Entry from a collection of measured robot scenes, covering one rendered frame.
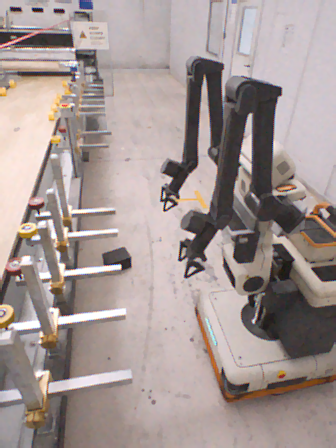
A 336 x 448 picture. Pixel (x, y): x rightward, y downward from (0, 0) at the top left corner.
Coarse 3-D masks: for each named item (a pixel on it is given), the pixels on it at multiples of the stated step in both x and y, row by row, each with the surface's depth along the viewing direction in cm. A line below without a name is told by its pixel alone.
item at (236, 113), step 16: (224, 96) 85; (240, 96) 75; (224, 112) 83; (240, 112) 77; (224, 128) 84; (240, 128) 83; (224, 144) 86; (240, 144) 86; (224, 160) 87; (224, 176) 90; (224, 192) 93; (224, 208) 96
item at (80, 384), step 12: (108, 372) 93; (120, 372) 93; (60, 384) 89; (72, 384) 90; (84, 384) 90; (96, 384) 90; (108, 384) 91; (120, 384) 92; (0, 396) 86; (12, 396) 86
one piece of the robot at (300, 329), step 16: (320, 208) 154; (288, 240) 155; (272, 256) 149; (288, 256) 146; (288, 272) 149; (304, 272) 138; (320, 272) 137; (304, 288) 138; (320, 288) 129; (256, 304) 175; (304, 304) 139; (320, 304) 133; (256, 320) 177; (272, 320) 169; (288, 320) 154; (304, 320) 141; (320, 320) 140; (272, 336) 168; (288, 336) 155; (304, 336) 146; (320, 336) 149; (288, 352) 156; (304, 352) 154; (320, 352) 158
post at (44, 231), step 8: (40, 224) 109; (48, 224) 112; (40, 232) 110; (48, 232) 111; (40, 240) 112; (48, 240) 112; (48, 248) 114; (48, 256) 116; (56, 256) 121; (48, 264) 119; (56, 264) 120; (56, 272) 122; (56, 280) 124; (56, 296) 129; (64, 296) 130
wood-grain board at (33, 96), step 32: (0, 96) 351; (32, 96) 356; (0, 128) 259; (32, 128) 262; (0, 160) 205; (32, 160) 207; (0, 192) 170; (32, 192) 173; (0, 224) 145; (0, 256) 126; (0, 288) 115
